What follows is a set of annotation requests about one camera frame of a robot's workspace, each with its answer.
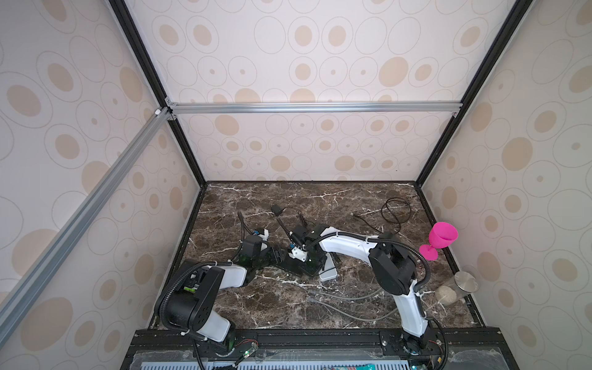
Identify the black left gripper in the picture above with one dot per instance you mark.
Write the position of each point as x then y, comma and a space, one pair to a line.
274, 260

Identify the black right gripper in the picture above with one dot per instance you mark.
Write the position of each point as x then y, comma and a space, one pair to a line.
317, 265

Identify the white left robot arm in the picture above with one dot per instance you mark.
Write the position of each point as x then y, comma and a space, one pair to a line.
186, 304

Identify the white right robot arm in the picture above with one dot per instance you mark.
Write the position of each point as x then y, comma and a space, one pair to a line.
399, 270

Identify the far black power adapter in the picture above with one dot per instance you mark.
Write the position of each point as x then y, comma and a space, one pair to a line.
277, 210

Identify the pink plastic goblet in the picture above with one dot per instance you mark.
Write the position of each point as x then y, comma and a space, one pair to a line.
441, 236

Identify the silver horizontal aluminium bar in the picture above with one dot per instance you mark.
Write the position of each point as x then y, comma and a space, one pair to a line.
330, 107

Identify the silver diagonal aluminium bar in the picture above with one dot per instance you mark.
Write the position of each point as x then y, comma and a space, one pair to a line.
30, 287

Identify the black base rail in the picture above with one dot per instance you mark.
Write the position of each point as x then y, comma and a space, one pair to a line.
386, 341

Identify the black vertical frame post left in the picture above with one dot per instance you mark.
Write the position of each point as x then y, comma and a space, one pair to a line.
124, 18

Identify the black vertical frame post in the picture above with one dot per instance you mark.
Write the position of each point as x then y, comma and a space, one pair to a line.
500, 42
124, 18

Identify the black vertical frame post right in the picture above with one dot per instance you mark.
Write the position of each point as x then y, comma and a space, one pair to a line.
500, 42

